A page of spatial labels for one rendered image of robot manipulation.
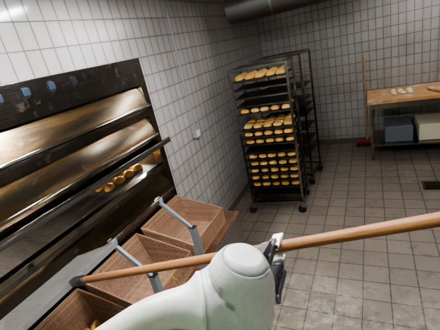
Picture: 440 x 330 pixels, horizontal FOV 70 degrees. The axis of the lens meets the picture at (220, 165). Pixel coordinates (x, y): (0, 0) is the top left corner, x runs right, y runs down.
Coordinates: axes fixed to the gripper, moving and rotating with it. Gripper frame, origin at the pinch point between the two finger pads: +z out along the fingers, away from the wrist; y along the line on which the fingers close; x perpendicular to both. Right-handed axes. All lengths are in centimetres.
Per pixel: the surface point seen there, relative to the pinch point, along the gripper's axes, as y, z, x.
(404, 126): 119, 431, 29
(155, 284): 35, 38, -103
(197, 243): 41, 86, -105
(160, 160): -13, 149, -154
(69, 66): -100, 85, -125
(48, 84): -93, 65, -126
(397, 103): 81, 419, 31
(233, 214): 63, 163, -120
